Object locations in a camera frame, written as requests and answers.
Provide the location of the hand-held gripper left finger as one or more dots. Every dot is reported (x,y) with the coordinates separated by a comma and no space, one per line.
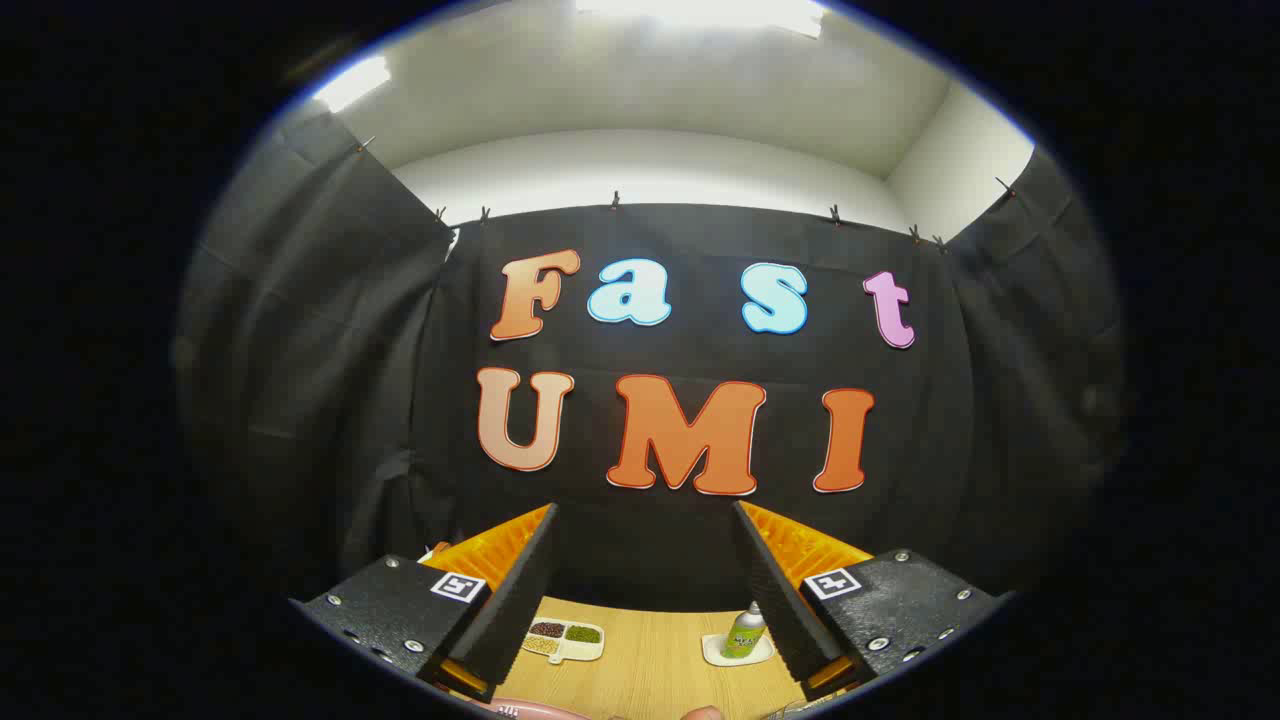
(520,590)

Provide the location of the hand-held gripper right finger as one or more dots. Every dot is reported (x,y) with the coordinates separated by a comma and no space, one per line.
(772,590)

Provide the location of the dark red beans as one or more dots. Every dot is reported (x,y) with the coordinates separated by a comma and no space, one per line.
(547,629)

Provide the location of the green soda bottle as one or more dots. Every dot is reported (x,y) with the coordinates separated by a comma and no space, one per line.
(744,635)

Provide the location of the pale yellow beans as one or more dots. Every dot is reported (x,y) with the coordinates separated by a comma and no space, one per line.
(540,646)

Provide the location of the white divided dish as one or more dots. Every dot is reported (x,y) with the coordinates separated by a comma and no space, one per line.
(565,645)

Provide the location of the green beans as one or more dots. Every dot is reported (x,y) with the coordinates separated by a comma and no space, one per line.
(584,634)

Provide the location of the white square coaster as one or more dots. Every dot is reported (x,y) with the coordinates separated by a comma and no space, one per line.
(715,655)

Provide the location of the pink round plate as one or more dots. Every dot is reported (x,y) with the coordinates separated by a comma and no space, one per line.
(540,712)

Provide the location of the black backdrop cloth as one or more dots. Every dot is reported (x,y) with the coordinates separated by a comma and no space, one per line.
(690,350)

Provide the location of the small ceiling light panel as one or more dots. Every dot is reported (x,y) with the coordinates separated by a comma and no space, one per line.
(352,83)

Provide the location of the large ceiling light panel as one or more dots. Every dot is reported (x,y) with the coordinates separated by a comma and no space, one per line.
(700,12)

